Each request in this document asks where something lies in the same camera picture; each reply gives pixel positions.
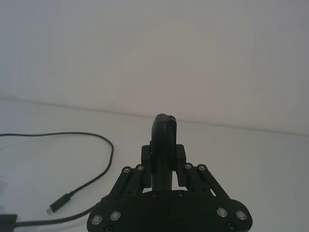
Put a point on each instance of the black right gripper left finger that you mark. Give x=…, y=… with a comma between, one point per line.
x=158, y=135

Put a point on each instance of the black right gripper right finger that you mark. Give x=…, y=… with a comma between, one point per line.
x=174, y=137

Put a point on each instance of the white table cloth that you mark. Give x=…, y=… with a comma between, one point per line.
x=231, y=169

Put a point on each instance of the dark box-shaped device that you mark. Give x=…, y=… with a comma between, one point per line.
x=7, y=223

